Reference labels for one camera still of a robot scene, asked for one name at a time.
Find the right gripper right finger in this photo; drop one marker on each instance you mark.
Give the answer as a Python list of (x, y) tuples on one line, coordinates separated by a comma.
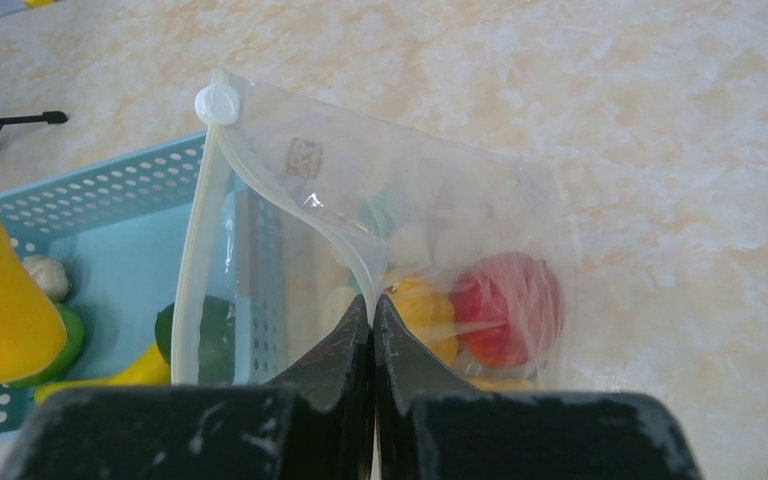
[(433, 424)]

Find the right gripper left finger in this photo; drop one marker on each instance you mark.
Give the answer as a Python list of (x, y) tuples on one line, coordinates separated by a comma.
[(312, 421)]

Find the green lime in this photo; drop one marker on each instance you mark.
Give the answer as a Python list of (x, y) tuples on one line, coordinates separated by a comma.
[(217, 342)]

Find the red apple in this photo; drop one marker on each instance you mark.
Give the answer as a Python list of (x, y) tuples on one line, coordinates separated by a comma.
[(508, 309)]

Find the clear zip top bag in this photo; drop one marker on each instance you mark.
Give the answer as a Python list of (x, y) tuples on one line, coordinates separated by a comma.
[(363, 204)]

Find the light blue plastic basket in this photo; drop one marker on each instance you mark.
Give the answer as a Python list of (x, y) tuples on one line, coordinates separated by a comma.
[(119, 230)]

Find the yellow banana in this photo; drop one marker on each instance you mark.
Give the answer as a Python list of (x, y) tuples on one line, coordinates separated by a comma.
[(149, 369)]

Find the beige garlic bulb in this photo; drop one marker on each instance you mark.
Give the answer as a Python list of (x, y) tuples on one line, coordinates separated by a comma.
[(50, 276)]

